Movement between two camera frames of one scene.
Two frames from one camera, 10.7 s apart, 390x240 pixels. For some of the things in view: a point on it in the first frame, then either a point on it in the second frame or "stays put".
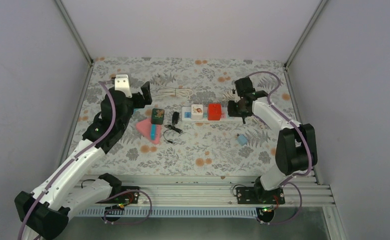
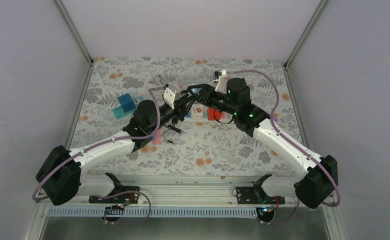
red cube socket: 214,111 stays put
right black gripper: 232,112 to 206,89
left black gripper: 140,103 to 180,105
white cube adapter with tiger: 197,112 stays put
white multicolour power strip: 186,115 stays put
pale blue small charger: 242,139 to 196,90
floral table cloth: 187,130 stays put
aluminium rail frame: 214,196 stays put
